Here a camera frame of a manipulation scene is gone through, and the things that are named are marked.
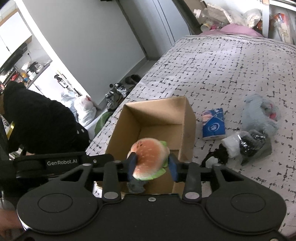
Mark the green cartoon floor mat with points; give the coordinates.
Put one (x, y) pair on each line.
(102, 121)

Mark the grey wardrobe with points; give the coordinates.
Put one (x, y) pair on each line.
(157, 25)

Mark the brown cardboard box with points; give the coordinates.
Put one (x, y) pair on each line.
(170, 119)

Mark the clear plastic bottle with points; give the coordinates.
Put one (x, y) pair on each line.
(203, 16)

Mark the dark slippers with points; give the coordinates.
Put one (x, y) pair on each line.
(133, 79)

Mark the paper cup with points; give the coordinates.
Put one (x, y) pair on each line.
(205, 27)

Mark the white soft wad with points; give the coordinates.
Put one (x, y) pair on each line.
(232, 145)

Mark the person left hand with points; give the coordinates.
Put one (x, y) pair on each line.
(9, 220)

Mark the blue tissue pack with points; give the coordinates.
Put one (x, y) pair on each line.
(213, 124)

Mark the black item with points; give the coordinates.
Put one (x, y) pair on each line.
(253, 146)

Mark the patterned white bed blanket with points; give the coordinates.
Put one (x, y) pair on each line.
(221, 71)

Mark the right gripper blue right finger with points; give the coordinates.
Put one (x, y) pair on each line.
(187, 179)

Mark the light blue fluffy plush bag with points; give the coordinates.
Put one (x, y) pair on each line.
(260, 114)

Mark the white plastic bag on floor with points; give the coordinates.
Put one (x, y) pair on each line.
(82, 107)

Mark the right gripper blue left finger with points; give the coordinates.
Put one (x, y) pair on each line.
(114, 173)

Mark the grey blue knitted pouch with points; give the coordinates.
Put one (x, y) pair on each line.
(136, 186)

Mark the grey sneakers pair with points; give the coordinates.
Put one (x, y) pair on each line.
(115, 96)

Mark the pink bed sheet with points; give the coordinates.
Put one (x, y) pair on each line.
(233, 29)

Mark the person black clothing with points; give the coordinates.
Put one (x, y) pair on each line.
(41, 125)

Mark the leaning brown framed board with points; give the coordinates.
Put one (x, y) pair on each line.
(186, 9)

